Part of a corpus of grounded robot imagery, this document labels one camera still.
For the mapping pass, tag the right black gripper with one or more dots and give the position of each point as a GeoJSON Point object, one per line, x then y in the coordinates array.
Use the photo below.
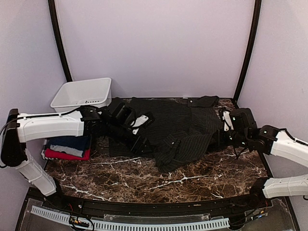
{"type": "Point", "coordinates": [220, 141]}

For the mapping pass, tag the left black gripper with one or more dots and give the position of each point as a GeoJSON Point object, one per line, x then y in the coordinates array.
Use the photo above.
{"type": "Point", "coordinates": [137, 149]}

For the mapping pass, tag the black clothes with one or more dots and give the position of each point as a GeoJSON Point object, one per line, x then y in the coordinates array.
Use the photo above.
{"type": "Point", "coordinates": [181, 132]}

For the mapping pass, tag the navy blue t-shirt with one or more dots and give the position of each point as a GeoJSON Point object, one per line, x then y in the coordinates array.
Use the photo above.
{"type": "Point", "coordinates": [75, 146]}

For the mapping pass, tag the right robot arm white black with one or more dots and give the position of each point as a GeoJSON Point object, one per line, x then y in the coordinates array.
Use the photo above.
{"type": "Point", "coordinates": [241, 130]}

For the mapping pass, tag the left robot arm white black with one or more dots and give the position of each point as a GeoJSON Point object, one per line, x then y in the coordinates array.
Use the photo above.
{"type": "Point", "coordinates": [121, 124]}

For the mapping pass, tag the white plastic bin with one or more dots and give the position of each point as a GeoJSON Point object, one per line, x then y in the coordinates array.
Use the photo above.
{"type": "Point", "coordinates": [71, 95]}

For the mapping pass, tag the folded red t-shirt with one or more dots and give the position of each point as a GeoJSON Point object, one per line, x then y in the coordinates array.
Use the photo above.
{"type": "Point", "coordinates": [50, 154]}

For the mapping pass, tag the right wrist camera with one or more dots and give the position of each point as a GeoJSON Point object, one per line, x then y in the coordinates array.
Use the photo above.
{"type": "Point", "coordinates": [226, 119]}

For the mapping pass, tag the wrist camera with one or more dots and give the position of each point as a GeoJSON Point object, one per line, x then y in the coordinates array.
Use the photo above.
{"type": "Point", "coordinates": [142, 122]}
{"type": "Point", "coordinates": [226, 119]}

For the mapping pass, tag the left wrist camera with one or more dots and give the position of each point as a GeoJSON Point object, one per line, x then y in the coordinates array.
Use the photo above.
{"type": "Point", "coordinates": [142, 122]}

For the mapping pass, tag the black curved front rail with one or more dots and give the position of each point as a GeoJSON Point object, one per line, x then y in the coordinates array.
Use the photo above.
{"type": "Point", "coordinates": [235, 208]}

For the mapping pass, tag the white slotted cable duct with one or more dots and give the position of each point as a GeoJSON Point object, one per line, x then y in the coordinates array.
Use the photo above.
{"type": "Point", "coordinates": [118, 223]}

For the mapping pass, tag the left black frame post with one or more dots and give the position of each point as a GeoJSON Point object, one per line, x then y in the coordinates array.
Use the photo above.
{"type": "Point", "coordinates": [58, 40]}

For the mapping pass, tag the black frame post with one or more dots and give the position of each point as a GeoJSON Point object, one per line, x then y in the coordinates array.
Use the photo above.
{"type": "Point", "coordinates": [58, 40]}
{"type": "Point", "coordinates": [249, 50]}

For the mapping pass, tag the right black frame post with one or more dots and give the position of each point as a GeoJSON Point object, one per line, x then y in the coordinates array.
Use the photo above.
{"type": "Point", "coordinates": [249, 50]}

